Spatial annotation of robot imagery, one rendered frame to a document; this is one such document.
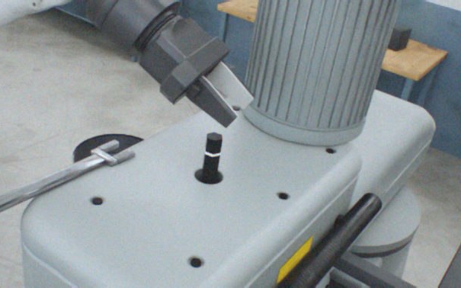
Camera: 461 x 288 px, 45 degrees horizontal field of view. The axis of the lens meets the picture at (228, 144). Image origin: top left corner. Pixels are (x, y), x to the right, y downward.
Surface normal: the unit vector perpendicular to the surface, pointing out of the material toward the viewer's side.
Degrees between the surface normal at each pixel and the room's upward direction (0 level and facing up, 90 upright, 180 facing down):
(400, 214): 0
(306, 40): 90
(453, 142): 90
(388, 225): 0
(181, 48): 30
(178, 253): 0
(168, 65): 90
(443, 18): 90
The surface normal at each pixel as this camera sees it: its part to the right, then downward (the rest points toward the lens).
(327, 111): 0.12, 0.52
